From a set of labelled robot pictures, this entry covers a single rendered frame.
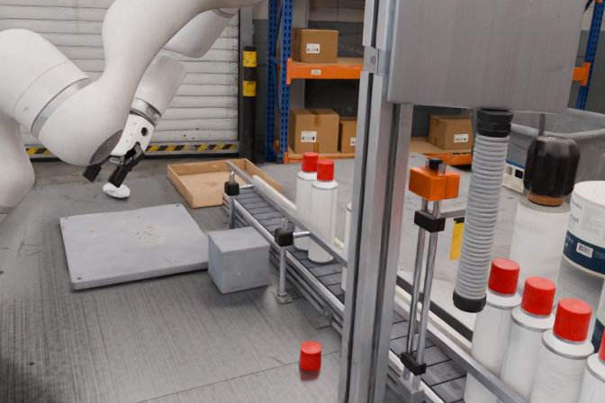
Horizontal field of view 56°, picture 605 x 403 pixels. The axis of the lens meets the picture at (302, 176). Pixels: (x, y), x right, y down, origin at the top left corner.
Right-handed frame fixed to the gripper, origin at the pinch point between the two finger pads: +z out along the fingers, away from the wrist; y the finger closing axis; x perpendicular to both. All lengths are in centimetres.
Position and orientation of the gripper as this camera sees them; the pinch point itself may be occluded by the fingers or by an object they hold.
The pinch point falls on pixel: (102, 177)
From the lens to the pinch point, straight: 128.6
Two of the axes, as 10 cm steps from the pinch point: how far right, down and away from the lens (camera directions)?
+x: -4.5, -5.2, -7.3
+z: -3.9, 8.5, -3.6
